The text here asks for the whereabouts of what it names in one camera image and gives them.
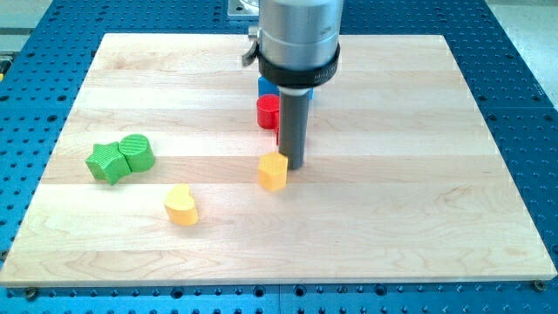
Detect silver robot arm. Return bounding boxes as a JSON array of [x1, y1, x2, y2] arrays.
[[242, 0, 344, 89]]

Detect red circle block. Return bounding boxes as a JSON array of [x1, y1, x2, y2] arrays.
[[256, 94, 280, 130]]

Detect blue triangle block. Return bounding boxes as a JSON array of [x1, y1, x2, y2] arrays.
[[257, 76, 314, 100]]

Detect green circle block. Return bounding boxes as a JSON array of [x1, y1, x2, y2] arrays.
[[119, 133, 155, 173]]

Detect yellow hexagon block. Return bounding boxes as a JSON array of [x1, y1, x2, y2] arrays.
[[258, 152, 288, 191]]

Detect red block behind pusher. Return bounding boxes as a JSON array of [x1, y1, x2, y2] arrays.
[[273, 112, 280, 146]]

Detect gray cylindrical pusher tool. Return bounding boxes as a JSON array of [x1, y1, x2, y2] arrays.
[[278, 87, 310, 170]]

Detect yellow heart block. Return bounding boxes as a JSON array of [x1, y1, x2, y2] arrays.
[[163, 183, 199, 226]]

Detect wooden board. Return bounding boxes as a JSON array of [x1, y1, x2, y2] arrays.
[[1, 33, 556, 287]]

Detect green star block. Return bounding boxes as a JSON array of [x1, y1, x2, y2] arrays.
[[85, 142, 132, 185]]

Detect blue perforated table plate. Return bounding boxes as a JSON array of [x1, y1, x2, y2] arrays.
[[1, 1, 557, 313]]

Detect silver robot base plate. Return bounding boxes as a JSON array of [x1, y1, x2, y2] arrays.
[[227, 0, 260, 20]]

